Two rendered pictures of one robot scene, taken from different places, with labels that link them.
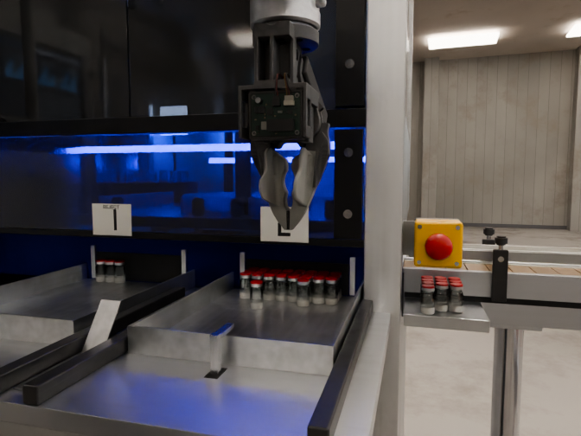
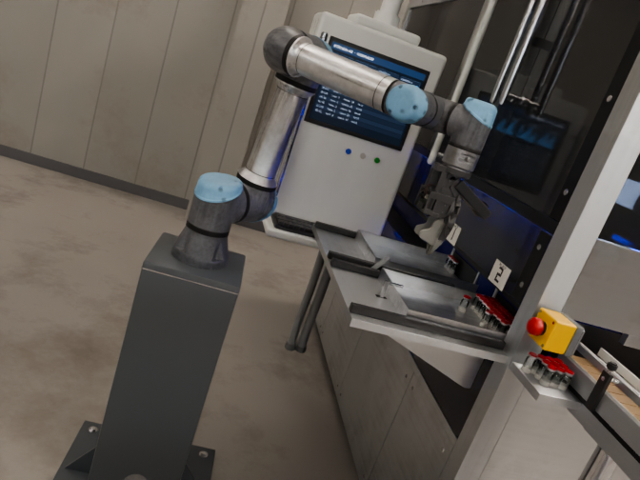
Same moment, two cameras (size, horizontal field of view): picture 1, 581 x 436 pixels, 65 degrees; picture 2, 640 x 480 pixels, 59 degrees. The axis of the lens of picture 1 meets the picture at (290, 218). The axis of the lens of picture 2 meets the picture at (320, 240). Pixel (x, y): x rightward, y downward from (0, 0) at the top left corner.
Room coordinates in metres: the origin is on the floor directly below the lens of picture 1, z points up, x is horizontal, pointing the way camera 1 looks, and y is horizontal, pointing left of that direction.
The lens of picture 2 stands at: (-0.33, -1.02, 1.36)
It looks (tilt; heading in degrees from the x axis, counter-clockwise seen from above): 16 degrees down; 61
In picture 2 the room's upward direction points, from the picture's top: 19 degrees clockwise
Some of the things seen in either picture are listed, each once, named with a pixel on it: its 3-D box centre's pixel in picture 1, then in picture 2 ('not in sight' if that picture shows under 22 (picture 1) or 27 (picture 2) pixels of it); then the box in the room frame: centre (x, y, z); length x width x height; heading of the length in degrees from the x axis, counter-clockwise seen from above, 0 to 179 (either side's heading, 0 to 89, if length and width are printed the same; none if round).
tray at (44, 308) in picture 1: (80, 294); (413, 261); (0.77, 0.36, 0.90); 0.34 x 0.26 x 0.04; 165
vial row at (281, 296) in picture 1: (287, 288); (489, 314); (0.79, 0.01, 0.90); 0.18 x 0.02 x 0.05; 75
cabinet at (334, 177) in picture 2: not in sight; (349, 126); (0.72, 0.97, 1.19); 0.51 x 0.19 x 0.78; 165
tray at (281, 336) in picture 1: (268, 309); (450, 308); (0.69, 0.03, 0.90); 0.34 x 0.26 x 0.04; 165
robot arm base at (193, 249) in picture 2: not in sight; (204, 240); (0.10, 0.38, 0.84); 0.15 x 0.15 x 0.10
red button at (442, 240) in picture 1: (438, 246); (537, 327); (0.69, -0.23, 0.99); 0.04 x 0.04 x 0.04; 75
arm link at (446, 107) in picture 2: not in sight; (430, 111); (0.44, 0.08, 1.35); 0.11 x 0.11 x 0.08; 33
